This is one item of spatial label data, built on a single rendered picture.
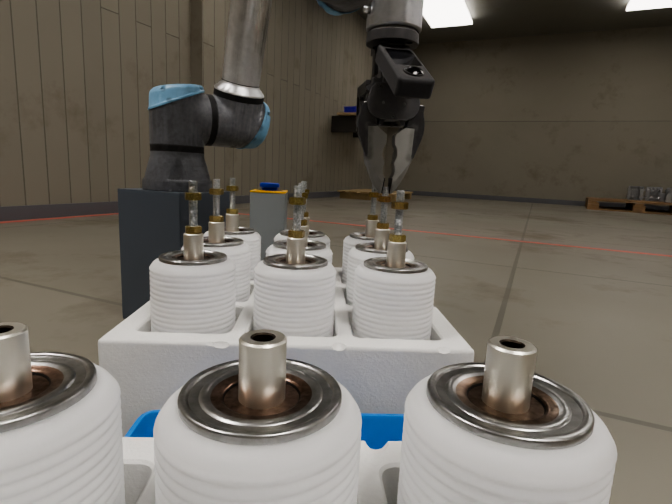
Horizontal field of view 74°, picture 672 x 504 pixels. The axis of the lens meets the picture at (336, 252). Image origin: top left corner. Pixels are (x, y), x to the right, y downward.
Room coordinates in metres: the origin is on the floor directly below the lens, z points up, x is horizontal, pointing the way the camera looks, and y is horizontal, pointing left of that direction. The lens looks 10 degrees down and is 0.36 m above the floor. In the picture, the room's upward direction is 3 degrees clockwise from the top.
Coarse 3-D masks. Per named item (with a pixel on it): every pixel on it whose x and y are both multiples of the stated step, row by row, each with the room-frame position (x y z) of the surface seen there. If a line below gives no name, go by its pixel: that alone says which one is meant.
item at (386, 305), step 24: (360, 264) 0.52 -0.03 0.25; (360, 288) 0.49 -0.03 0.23; (384, 288) 0.47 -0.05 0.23; (408, 288) 0.47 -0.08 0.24; (432, 288) 0.49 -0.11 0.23; (360, 312) 0.49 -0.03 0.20; (384, 312) 0.47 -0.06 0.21; (408, 312) 0.47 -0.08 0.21; (432, 312) 0.50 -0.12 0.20; (360, 336) 0.48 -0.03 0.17; (384, 336) 0.47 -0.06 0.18; (408, 336) 0.47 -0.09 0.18
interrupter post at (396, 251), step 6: (390, 246) 0.51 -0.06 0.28; (396, 246) 0.50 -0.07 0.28; (402, 246) 0.50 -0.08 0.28; (390, 252) 0.51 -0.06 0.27; (396, 252) 0.50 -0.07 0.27; (402, 252) 0.50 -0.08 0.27; (390, 258) 0.51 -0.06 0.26; (396, 258) 0.50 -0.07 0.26; (402, 258) 0.50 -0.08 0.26; (390, 264) 0.51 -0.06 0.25; (396, 264) 0.50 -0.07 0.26; (402, 264) 0.51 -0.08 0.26
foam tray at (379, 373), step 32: (128, 320) 0.48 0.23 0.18; (128, 352) 0.42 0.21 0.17; (160, 352) 0.42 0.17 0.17; (192, 352) 0.43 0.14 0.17; (224, 352) 0.43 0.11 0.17; (288, 352) 0.43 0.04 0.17; (320, 352) 0.43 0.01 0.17; (352, 352) 0.43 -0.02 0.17; (384, 352) 0.44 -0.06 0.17; (416, 352) 0.44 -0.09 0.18; (448, 352) 0.44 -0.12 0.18; (128, 384) 0.42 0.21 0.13; (160, 384) 0.42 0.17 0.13; (352, 384) 0.43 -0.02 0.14; (384, 384) 0.44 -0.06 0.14; (128, 416) 0.42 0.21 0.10
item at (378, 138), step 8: (368, 128) 0.62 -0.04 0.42; (376, 128) 0.62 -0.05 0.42; (368, 136) 0.62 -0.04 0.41; (376, 136) 0.62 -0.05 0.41; (384, 136) 0.62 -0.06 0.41; (368, 144) 0.62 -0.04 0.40; (376, 144) 0.62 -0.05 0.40; (384, 144) 0.62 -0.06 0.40; (368, 152) 0.62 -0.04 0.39; (376, 152) 0.62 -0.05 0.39; (368, 160) 0.62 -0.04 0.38; (376, 160) 0.62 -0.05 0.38; (368, 168) 0.62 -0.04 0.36; (376, 168) 0.62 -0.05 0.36; (376, 176) 0.62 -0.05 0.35; (376, 184) 0.62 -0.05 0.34
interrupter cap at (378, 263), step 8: (368, 264) 0.50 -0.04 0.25; (376, 264) 0.50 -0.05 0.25; (384, 264) 0.52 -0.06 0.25; (408, 264) 0.52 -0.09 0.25; (416, 264) 0.51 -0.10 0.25; (424, 264) 0.51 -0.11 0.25; (392, 272) 0.48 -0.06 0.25; (400, 272) 0.48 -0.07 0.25; (408, 272) 0.48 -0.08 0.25; (416, 272) 0.48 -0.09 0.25
